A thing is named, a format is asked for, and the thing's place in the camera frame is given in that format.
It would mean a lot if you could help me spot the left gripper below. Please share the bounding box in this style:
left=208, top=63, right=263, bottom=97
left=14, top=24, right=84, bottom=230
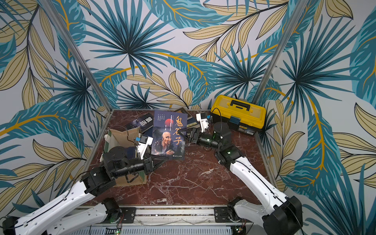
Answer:
left=113, top=152, right=168, bottom=178

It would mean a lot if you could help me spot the dark Guiguzi book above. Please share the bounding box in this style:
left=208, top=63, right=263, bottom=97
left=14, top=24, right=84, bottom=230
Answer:
left=151, top=110, right=188, bottom=160

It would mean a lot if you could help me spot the green burlap Christmas bag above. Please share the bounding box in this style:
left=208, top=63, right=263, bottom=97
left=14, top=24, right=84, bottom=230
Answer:
left=100, top=127, right=147, bottom=187

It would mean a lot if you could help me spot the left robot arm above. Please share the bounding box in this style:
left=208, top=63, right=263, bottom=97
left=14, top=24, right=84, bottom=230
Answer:
left=2, top=146, right=168, bottom=235

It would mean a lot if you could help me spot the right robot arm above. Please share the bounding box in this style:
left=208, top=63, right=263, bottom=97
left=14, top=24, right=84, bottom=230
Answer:
left=185, top=122, right=304, bottom=235

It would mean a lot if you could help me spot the yellow black toolbox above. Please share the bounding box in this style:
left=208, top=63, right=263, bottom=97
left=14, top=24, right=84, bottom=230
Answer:
left=211, top=95, right=266, bottom=136

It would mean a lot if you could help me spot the dark wolf cover book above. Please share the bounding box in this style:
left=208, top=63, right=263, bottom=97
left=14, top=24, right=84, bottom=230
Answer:
left=125, top=113, right=153, bottom=133

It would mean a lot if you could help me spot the brown cover book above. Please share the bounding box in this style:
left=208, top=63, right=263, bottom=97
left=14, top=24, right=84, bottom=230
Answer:
left=174, top=108, right=193, bottom=120

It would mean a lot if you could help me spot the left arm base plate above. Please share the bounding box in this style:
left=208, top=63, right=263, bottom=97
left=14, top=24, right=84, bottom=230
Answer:
left=100, top=207, right=136, bottom=224

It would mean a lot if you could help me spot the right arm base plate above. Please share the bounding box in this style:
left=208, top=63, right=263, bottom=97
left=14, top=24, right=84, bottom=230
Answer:
left=213, top=206, right=251, bottom=223

